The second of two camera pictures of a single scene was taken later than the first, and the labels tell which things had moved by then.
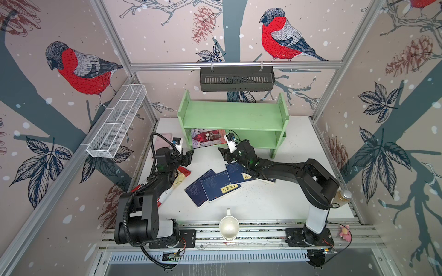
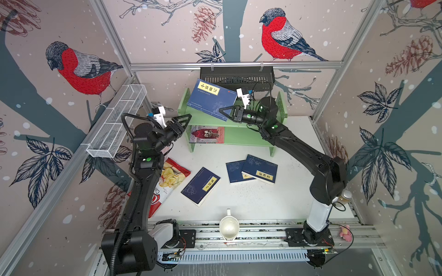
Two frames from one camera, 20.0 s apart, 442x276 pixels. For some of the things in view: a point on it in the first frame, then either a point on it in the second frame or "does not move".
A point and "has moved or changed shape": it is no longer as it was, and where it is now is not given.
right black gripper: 227,154 to 240,110
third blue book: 234,171 does not move
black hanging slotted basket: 237,78 does not move
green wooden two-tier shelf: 261,122 does not move
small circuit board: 171,257 does not move
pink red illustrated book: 204,137 has moved or changed shape
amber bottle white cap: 342,197 does not move
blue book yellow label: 228,188 to 210,98
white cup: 229,226 does not move
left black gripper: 186,159 to 175,128
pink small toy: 345,232 does not move
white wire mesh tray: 113,127 does not move
